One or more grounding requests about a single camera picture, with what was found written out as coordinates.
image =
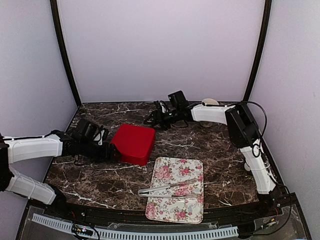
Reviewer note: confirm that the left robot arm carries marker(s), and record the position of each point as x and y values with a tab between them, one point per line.
87	139

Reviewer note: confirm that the white ceramic mug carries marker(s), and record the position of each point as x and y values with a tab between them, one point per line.
209	102

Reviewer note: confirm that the red chocolate box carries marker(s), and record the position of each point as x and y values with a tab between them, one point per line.
136	152

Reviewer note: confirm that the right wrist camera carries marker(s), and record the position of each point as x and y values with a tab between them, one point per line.
161	106

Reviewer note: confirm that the red box lid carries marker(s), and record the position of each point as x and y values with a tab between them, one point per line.
127	132

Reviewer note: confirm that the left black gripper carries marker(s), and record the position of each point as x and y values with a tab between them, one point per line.
106	156

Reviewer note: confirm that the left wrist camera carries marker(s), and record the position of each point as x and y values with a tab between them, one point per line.
101	137

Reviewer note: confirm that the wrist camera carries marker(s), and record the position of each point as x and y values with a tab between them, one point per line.
101	137
161	106

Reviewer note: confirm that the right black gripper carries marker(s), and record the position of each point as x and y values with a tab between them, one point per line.
161	120

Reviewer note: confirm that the white slotted cable duct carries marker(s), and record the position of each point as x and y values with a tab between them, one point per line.
119	231

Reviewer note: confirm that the white and dark bowl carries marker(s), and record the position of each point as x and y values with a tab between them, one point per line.
247	167

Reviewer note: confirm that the floral rectangular tray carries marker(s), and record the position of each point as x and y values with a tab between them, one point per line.
169	170

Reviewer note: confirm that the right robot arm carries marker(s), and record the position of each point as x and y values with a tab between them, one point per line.
242	127

